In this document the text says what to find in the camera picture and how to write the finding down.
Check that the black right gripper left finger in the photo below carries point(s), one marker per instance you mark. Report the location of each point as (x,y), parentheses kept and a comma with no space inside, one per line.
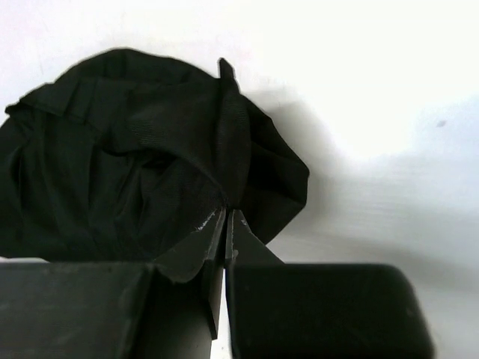
(166,309)

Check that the black pleated skirt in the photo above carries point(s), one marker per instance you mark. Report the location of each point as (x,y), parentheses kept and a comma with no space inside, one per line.
(125,154)

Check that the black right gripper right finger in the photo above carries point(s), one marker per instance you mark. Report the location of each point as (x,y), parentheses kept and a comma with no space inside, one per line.
(332,310)

